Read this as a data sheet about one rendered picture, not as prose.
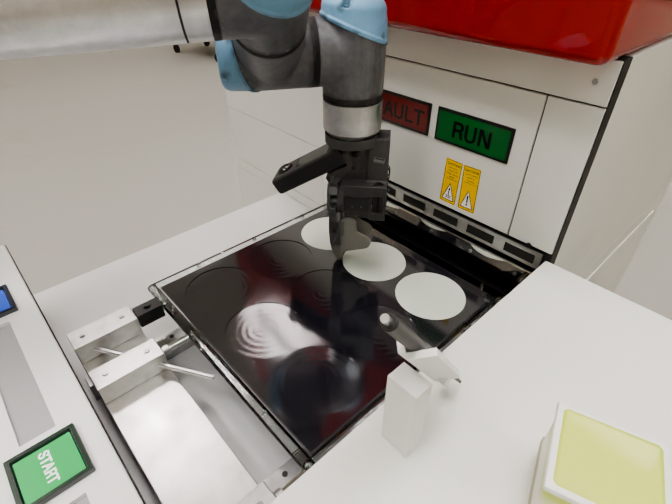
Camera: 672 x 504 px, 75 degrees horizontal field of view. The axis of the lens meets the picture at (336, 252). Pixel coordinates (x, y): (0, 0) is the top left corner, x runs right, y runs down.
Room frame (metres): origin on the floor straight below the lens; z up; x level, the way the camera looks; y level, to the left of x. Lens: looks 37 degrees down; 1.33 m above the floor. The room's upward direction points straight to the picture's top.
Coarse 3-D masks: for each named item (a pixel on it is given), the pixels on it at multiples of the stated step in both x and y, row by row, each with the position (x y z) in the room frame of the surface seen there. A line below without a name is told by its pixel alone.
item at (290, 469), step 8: (384, 392) 0.34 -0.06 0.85; (328, 440) 0.27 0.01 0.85; (288, 464) 0.25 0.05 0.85; (296, 464) 0.25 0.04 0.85; (280, 472) 0.24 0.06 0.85; (288, 472) 0.24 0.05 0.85; (296, 472) 0.24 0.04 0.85; (264, 480) 0.23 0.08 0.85; (272, 480) 0.23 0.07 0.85; (280, 480) 0.23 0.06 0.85; (288, 480) 0.23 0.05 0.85; (272, 488) 0.22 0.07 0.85
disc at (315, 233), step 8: (312, 224) 0.65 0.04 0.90; (320, 224) 0.65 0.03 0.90; (328, 224) 0.65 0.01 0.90; (304, 232) 0.63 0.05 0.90; (312, 232) 0.63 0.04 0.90; (320, 232) 0.63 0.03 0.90; (328, 232) 0.63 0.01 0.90; (304, 240) 0.60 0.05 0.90; (312, 240) 0.60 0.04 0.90; (320, 240) 0.60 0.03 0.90; (328, 240) 0.60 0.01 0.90; (320, 248) 0.58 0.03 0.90; (328, 248) 0.58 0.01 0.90
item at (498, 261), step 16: (400, 208) 0.64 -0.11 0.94; (416, 224) 0.61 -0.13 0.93; (432, 224) 0.59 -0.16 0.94; (400, 240) 0.64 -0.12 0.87; (448, 240) 0.56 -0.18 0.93; (464, 240) 0.55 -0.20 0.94; (432, 256) 0.60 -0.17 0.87; (480, 256) 0.52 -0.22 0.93; (496, 256) 0.50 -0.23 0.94; (464, 272) 0.55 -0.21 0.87; (512, 272) 0.48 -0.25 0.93; (528, 272) 0.47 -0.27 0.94
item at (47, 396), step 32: (0, 256) 0.48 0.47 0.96; (0, 320) 0.36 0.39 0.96; (32, 320) 0.36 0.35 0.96; (0, 352) 0.32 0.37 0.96; (32, 352) 0.31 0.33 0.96; (0, 384) 0.27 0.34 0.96; (32, 384) 0.27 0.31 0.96; (64, 384) 0.27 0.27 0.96; (0, 416) 0.24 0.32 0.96; (32, 416) 0.24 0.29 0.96; (64, 416) 0.24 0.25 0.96; (96, 416) 0.24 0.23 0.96; (0, 448) 0.20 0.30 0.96; (96, 448) 0.20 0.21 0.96; (0, 480) 0.18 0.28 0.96; (96, 480) 0.18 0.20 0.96; (128, 480) 0.18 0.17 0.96
